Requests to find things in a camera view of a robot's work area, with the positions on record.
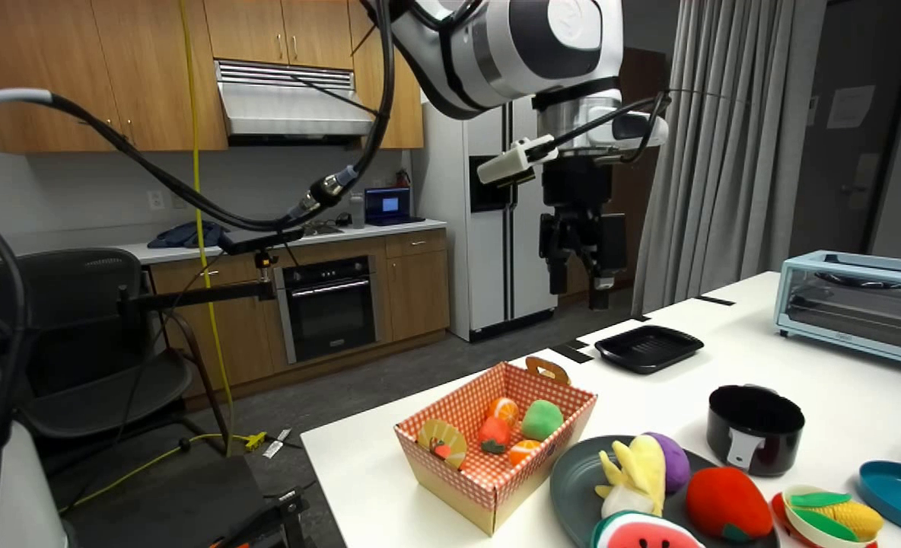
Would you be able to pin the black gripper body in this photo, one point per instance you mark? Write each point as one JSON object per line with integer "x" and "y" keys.
{"x": 577, "y": 186}

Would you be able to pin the silver range hood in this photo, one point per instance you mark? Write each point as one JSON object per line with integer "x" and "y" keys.
{"x": 292, "y": 109}

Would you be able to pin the yellow banana plush toy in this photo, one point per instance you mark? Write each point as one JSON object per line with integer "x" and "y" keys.
{"x": 638, "y": 473}

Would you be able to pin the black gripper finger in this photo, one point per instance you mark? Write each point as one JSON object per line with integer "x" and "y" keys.
{"x": 561, "y": 260}
{"x": 603, "y": 268}

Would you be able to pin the yellow brown slice plush toy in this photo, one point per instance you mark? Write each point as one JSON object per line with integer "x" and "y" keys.
{"x": 443, "y": 443}

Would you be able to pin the white paper sign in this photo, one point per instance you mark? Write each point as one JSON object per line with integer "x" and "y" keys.
{"x": 850, "y": 109}

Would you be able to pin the black toy pot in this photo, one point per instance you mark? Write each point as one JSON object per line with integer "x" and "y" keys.
{"x": 755, "y": 435}

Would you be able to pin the orange red plush toy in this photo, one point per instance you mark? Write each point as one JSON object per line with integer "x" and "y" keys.
{"x": 497, "y": 426}

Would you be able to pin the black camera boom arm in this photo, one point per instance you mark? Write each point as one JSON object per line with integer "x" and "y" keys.
{"x": 196, "y": 295}

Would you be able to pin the purple eggplant plush toy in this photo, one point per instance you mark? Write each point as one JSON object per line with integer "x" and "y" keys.
{"x": 678, "y": 460}

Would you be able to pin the black baking tray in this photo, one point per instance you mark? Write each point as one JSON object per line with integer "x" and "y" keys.
{"x": 649, "y": 349}

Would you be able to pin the small orange plush toy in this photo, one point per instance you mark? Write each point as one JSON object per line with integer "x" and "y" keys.
{"x": 523, "y": 451}

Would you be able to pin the green round plush toy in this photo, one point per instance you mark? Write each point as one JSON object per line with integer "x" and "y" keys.
{"x": 544, "y": 420}

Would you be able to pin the black office chair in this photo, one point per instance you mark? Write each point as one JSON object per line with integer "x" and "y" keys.
{"x": 74, "y": 293}

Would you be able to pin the red tomato plush toy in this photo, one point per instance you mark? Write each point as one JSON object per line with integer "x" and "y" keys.
{"x": 729, "y": 504}

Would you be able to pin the orange checkered cardboard box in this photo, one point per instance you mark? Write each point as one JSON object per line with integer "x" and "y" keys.
{"x": 470, "y": 488}

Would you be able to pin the black tape strip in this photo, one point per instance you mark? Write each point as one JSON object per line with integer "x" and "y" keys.
{"x": 718, "y": 298}
{"x": 572, "y": 350}

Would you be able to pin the watermelon slice plush toy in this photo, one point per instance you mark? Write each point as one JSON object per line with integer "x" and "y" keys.
{"x": 644, "y": 533}

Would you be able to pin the black built-in oven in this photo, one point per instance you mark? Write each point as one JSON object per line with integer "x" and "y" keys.
{"x": 330, "y": 309}

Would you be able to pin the grey curtain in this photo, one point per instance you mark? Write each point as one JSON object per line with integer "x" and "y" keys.
{"x": 736, "y": 153}

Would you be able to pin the black metal cart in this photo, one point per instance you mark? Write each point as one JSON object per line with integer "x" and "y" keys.
{"x": 177, "y": 504}

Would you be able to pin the white plug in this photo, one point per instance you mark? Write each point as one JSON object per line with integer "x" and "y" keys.
{"x": 276, "y": 443}

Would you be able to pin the dark grey plate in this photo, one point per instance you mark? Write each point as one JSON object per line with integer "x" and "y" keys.
{"x": 572, "y": 491}

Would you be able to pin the blue countertop appliance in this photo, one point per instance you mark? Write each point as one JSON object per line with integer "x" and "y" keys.
{"x": 388, "y": 206}

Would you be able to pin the light blue toaster oven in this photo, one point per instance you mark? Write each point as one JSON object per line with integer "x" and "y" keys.
{"x": 856, "y": 309}

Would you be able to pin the white double door fridge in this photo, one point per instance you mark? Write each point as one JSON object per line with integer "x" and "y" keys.
{"x": 490, "y": 275}

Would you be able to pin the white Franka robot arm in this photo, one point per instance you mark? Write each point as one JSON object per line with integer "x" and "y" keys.
{"x": 512, "y": 48}

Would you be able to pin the wooden base cabinets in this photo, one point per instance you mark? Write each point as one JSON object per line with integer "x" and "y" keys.
{"x": 414, "y": 289}

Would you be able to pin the dark blue cloth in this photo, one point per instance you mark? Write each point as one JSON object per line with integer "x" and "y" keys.
{"x": 188, "y": 235}

